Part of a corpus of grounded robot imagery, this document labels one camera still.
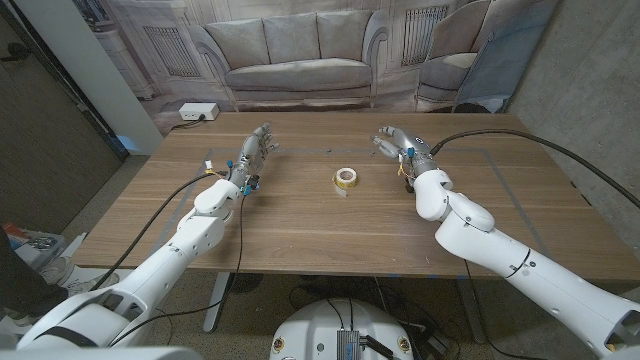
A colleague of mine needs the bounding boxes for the white sneaker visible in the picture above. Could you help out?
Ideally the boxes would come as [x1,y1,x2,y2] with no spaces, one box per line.
[65,272,121,301]
[39,257,76,286]

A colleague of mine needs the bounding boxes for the person's dark trouser leg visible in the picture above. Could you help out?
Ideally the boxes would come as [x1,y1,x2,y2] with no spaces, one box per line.
[0,224,69,317]

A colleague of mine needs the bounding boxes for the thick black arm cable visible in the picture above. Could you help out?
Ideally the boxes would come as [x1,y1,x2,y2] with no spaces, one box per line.
[88,171,229,292]
[429,128,640,210]

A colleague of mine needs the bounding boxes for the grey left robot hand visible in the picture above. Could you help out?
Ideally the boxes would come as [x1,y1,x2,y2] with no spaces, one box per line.
[228,122,280,190]

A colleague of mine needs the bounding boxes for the white power outlet box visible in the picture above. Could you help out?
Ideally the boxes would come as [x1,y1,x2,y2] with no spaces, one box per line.
[178,102,221,122]

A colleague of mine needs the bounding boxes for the black round floor foot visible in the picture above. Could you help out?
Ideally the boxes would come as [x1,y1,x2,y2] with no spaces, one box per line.
[229,272,264,294]

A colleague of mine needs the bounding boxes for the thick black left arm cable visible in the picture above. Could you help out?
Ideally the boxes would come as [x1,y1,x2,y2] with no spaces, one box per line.
[88,171,229,292]

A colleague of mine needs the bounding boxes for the white robot torso rim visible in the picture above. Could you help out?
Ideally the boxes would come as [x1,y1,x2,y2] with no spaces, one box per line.
[0,346,204,360]

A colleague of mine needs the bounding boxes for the yellow sticker roll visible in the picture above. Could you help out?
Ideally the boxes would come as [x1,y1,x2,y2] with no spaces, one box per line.
[332,166,359,197]

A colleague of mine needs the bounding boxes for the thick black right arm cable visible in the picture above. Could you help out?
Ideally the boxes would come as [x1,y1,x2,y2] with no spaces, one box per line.
[429,128,640,210]

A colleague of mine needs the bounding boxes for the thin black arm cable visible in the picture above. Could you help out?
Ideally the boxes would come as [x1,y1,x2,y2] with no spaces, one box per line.
[462,258,551,360]
[105,192,247,349]

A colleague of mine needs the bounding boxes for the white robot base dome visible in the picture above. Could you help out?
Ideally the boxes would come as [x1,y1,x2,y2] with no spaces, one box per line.
[269,298,415,360]

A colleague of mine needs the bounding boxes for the grey table leg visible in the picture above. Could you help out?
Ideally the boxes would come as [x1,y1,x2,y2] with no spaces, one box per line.
[457,277,489,345]

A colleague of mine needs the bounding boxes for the blue grey leaning panel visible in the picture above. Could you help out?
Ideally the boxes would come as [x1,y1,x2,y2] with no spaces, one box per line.
[452,0,559,114]

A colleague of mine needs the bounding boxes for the printed sofa backdrop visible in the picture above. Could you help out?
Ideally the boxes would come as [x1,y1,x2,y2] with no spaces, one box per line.
[72,0,561,136]

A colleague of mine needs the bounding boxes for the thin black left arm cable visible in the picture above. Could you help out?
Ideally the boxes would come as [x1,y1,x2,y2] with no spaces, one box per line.
[105,192,247,349]

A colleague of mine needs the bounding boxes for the white table leg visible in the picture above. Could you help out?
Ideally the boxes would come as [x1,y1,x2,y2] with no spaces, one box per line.
[202,272,231,334]

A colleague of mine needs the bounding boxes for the grey finned metal box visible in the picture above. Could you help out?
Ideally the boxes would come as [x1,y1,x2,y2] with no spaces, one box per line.
[336,328,362,360]

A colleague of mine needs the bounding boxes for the clear box of clutter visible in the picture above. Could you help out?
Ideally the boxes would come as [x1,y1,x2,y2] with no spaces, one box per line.
[9,232,66,266]

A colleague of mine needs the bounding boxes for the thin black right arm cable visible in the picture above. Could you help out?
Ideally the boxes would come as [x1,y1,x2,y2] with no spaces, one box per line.
[462,258,551,360]

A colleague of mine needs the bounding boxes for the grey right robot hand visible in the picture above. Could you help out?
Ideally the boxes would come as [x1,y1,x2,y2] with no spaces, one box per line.
[370,125,441,181]

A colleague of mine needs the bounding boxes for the black door handle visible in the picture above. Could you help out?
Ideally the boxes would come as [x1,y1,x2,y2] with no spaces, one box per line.
[0,42,32,64]

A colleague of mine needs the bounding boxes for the black outlet box cable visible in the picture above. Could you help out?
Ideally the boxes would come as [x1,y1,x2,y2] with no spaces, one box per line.
[172,115,206,130]

